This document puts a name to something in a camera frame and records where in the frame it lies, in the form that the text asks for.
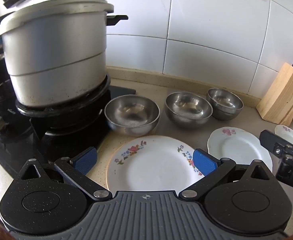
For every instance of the small stainless steel bowl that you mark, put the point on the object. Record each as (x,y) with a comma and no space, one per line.
(225,103)

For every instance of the large floral white plate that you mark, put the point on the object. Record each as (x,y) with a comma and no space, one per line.
(154,165)

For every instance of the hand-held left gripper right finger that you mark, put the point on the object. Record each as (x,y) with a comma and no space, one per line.
(205,162)

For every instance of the pink flower white plate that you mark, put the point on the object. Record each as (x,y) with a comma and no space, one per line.
(239,147)

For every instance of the aluminium steamer pot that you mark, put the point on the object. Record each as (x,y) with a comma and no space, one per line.
(56,62)

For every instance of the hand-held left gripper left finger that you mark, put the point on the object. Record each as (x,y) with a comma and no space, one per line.
(85,160)

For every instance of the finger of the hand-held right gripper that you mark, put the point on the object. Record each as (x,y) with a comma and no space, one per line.
(269,140)

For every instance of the wide stainless steel bowl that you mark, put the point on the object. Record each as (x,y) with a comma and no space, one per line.
(132,115)

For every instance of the small floral white plate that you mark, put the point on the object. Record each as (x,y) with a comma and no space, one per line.
(285,133)

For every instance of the wooden knife block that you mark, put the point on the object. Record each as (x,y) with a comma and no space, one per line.
(281,97)

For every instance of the black gas stove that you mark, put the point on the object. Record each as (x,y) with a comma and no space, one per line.
(61,132)

